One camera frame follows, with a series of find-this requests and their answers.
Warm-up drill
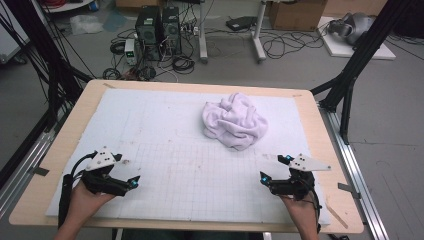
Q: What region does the lilac towel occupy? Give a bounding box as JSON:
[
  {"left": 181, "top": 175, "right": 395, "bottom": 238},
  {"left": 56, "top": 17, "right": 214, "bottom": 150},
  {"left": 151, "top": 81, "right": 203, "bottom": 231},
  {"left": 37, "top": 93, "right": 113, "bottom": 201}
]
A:
[{"left": 201, "top": 92, "right": 269, "bottom": 152}]

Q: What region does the brown cardboard box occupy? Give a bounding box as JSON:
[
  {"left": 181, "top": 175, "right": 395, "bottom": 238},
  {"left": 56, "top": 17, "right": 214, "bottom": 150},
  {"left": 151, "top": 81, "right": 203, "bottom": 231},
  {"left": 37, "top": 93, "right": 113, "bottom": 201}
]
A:
[{"left": 268, "top": 0, "right": 328, "bottom": 32}]

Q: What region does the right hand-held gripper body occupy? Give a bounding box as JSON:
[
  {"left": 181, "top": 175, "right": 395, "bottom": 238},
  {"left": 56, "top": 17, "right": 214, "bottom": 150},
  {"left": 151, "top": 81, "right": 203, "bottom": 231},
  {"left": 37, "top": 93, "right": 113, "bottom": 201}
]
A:
[{"left": 268, "top": 153, "right": 332, "bottom": 201}]

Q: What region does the black floor cable tangle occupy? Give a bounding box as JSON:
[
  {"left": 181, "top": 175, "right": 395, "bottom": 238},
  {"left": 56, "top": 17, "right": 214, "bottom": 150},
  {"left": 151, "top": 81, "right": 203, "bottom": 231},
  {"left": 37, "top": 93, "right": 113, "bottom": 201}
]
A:
[{"left": 259, "top": 29, "right": 330, "bottom": 61}]

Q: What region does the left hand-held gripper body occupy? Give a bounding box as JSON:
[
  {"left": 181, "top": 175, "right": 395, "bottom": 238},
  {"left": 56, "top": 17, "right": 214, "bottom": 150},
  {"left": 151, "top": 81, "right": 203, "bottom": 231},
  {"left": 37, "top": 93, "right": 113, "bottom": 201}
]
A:
[{"left": 81, "top": 145, "right": 132, "bottom": 197}]

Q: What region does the black tape piece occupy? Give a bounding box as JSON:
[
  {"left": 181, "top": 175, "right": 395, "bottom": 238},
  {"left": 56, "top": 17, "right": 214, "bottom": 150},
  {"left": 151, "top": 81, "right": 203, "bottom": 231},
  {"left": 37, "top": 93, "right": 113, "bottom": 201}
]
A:
[
  {"left": 337, "top": 182, "right": 362, "bottom": 200},
  {"left": 27, "top": 165, "right": 51, "bottom": 177}
]

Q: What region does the aluminium rail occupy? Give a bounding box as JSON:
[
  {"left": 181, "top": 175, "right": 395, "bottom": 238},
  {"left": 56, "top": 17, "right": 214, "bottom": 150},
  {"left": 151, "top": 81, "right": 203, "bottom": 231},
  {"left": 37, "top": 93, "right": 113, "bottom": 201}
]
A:
[
  {"left": 0, "top": 128, "right": 57, "bottom": 218},
  {"left": 319, "top": 106, "right": 391, "bottom": 240}
]

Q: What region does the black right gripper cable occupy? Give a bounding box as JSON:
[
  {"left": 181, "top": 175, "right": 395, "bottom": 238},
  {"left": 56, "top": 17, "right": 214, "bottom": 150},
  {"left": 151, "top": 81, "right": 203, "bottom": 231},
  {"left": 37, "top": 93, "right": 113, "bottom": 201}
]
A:
[{"left": 308, "top": 188, "right": 323, "bottom": 234}]

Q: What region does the teal floor sheet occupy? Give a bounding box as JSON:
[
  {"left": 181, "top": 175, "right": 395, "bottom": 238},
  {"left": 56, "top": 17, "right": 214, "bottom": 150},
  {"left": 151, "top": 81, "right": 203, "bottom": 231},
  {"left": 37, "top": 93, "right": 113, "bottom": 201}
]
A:
[{"left": 102, "top": 9, "right": 129, "bottom": 33}]

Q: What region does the white floor board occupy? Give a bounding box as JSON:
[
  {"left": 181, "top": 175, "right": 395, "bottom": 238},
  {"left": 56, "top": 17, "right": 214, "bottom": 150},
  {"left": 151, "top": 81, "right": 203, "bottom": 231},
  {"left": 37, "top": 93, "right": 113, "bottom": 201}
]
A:
[{"left": 316, "top": 16, "right": 397, "bottom": 61}]

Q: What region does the grey robot head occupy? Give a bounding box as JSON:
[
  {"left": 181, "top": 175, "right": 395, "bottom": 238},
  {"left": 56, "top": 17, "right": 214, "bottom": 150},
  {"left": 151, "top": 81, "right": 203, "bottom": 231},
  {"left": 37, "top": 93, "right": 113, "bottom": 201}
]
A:
[{"left": 327, "top": 12, "right": 376, "bottom": 46}]

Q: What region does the large black computer tower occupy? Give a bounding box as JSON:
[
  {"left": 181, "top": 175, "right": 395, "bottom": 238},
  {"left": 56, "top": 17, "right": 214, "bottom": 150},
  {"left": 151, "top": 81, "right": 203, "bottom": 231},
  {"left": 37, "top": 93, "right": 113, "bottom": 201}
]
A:
[{"left": 134, "top": 5, "right": 164, "bottom": 62}]

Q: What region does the white power supply unit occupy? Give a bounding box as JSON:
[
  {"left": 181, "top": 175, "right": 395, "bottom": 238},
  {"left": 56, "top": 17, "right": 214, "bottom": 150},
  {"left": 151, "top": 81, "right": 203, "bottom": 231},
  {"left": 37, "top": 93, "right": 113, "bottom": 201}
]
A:
[{"left": 124, "top": 38, "right": 139, "bottom": 66}]

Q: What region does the black sleeved left gripper cable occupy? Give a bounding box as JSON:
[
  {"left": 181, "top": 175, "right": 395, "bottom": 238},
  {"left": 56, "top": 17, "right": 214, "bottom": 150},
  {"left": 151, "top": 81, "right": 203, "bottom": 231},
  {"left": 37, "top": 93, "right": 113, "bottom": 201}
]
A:
[{"left": 58, "top": 151, "right": 99, "bottom": 230}]

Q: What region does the thin wooden stick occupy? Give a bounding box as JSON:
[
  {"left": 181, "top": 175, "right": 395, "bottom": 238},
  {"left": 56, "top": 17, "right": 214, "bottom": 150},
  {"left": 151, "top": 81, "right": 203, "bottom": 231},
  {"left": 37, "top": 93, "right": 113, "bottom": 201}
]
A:
[{"left": 324, "top": 201, "right": 350, "bottom": 230}]

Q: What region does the black coiled cable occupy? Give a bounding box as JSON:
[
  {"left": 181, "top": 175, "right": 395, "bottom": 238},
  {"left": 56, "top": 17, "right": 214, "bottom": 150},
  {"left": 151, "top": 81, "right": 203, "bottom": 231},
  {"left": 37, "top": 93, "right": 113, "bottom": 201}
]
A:
[{"left": 171, "top": 54, "right": 196, "bottom": 75}]

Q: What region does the black flat device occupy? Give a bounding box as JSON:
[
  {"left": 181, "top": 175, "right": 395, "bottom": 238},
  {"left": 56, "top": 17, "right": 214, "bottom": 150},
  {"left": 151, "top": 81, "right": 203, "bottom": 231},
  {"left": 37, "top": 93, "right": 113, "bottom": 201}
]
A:
[{"left": 225, "top": 15, "right": 258, "bottom": 32}]

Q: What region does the black metal frame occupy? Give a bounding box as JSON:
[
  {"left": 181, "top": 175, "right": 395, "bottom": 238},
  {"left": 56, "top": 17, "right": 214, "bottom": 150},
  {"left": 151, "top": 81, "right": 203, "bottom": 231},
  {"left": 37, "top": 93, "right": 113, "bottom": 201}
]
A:
[
  {"left": 0, "top": 0, "right": 95, "bottom": 188},
  {"left": 309, "top": 0, "right": 415, "bottom": 145}
]

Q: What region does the clear plastic bag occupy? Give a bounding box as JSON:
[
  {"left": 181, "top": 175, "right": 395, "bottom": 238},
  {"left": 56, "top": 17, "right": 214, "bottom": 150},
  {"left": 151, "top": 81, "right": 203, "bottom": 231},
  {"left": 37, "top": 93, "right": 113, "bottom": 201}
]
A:
[{"left": 69, "top": 14, "right": 105, "bottom": 36}]

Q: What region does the slim black computer tower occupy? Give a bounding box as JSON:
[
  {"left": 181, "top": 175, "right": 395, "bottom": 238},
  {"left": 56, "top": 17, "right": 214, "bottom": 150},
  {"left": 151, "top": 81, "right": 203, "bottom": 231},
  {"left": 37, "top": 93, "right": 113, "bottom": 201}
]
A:
[{"left": 161, "top": 6, "right": 183, "bottom": 56}]

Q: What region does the white grid mat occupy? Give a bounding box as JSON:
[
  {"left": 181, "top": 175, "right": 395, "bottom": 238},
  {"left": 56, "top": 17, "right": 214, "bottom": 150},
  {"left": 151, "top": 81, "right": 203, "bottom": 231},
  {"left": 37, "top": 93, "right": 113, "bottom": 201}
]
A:
[{"left": 45, "top": 88, "right": 332, "bottom": 226}]

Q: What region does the person's dark clothing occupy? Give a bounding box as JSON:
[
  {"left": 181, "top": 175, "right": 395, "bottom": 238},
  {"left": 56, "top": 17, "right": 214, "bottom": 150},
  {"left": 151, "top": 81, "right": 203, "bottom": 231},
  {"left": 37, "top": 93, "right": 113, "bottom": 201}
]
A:
[{"left": 112, "top": 228, "right": 264, "bottom": 240}]

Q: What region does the white desk leg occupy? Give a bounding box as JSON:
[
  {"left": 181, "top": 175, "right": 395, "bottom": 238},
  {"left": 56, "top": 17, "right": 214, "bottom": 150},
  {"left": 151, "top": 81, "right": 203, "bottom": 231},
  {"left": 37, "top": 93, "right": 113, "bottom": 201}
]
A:
[
  {"left": 251, "top": 0, "right": 268, "bottom": 63},
  {"left": 198, "top": 0, "right": 209, "bottom": 65}
]

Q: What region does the person's right hand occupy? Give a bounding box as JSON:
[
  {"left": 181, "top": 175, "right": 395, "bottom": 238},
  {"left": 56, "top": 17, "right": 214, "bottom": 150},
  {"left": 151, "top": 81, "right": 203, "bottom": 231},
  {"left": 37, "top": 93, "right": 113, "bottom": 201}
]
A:
[{"left": 279, "top": 194, "right": 320, "bottom": 228}]

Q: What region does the person's left hand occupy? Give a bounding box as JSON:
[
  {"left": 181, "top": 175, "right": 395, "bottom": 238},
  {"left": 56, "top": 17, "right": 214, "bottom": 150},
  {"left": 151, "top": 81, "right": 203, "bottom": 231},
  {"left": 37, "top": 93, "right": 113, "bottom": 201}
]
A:
[{"left": 68, "top": 181, "right": 116, "bottom": 223}]

